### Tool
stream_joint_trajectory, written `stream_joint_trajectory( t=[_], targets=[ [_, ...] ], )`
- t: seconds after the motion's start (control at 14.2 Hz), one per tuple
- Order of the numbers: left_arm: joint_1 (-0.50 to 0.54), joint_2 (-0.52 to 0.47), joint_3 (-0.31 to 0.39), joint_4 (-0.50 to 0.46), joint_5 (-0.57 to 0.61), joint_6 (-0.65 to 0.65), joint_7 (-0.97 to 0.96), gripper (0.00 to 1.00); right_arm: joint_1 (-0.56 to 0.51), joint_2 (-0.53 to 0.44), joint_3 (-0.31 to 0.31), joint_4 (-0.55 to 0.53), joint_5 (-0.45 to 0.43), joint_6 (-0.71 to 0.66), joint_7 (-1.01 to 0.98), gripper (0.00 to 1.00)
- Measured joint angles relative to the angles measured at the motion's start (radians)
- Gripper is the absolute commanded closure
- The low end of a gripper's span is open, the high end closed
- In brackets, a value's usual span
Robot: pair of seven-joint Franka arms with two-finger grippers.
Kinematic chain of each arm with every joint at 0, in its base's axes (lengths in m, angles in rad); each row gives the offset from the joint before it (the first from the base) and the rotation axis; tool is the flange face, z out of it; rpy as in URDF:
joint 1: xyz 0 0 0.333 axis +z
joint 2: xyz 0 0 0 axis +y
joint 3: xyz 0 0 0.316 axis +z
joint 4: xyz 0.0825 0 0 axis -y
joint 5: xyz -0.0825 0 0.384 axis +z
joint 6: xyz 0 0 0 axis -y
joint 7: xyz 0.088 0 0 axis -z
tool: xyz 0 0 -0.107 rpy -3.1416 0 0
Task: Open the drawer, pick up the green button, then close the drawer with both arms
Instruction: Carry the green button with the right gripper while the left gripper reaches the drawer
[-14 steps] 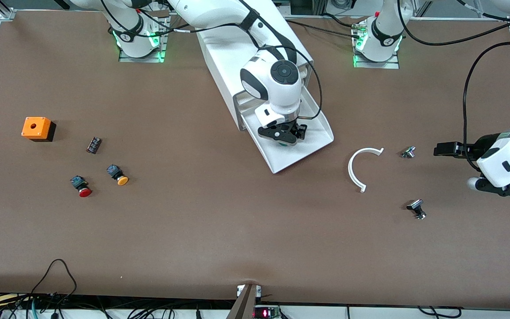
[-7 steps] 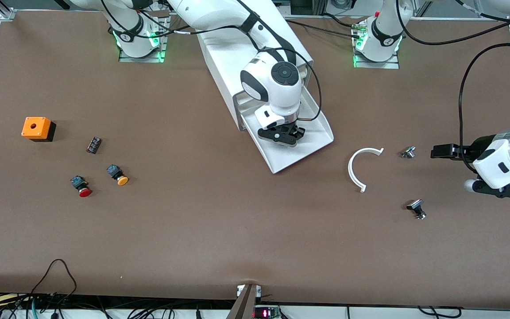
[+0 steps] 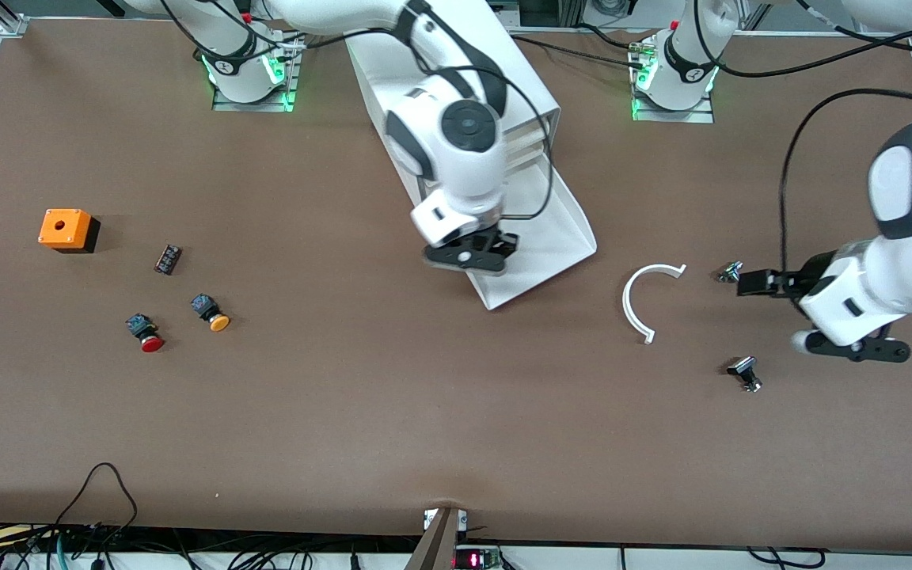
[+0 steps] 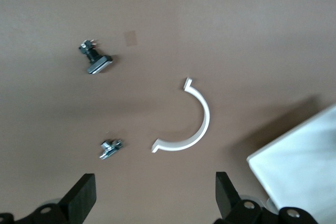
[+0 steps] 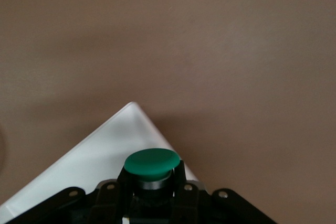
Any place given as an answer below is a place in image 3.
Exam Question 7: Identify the red mushroom push button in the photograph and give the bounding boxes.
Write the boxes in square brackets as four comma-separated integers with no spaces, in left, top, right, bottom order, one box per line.
[125,313,165,354]

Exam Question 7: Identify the black cable on table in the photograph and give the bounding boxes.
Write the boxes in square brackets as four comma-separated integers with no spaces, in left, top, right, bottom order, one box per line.
[507,24,655,72]

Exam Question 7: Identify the orange button enclosure box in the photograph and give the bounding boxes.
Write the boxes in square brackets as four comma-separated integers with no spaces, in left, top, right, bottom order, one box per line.
[38,208,101,254]

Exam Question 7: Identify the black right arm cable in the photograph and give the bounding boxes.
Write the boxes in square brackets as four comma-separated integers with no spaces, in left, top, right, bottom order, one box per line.
[163,0,556,222]

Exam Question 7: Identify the white closed cabinet drawer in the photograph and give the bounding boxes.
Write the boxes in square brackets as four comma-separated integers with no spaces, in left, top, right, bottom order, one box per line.
[503,135,549,163]
[503,117,558,147]

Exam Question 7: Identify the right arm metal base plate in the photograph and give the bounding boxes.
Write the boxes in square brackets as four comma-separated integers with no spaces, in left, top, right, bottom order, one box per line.
[212,20,302,113]

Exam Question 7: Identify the device with red display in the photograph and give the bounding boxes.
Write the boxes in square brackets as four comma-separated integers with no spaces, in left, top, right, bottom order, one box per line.
[453,546,502,570]

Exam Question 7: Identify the white drawer cabinet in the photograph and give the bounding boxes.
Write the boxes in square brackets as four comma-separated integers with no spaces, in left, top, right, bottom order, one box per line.
[345,32,562,236]

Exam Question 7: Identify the yellow mushroom push button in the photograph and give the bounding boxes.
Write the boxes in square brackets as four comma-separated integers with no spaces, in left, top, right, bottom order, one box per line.
[190,293,231,333]

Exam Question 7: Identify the white semicircular plastic bracket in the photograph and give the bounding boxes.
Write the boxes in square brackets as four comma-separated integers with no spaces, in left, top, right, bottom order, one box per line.
[622,263,687,345]

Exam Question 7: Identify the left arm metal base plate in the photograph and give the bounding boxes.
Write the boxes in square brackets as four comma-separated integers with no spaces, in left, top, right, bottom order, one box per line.
[632,40,716,124]

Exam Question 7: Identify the white pull-out cabinet drawer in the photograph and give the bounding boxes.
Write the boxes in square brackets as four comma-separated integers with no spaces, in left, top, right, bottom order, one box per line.
[468,162,599,311]

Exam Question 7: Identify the tangled black cable bundle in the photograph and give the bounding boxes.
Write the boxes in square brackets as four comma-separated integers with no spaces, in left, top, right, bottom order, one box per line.
[0,521,425,570]

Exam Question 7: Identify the looped black cable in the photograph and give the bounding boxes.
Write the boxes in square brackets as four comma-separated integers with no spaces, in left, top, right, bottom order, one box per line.
[52,463,140,547]

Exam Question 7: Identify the small silver metal bracket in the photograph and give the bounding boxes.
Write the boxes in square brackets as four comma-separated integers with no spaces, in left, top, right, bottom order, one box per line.
[423,509,469,533]

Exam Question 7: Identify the black metal key switch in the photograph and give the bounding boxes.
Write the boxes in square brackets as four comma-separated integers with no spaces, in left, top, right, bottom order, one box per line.
[726,355,763,393]

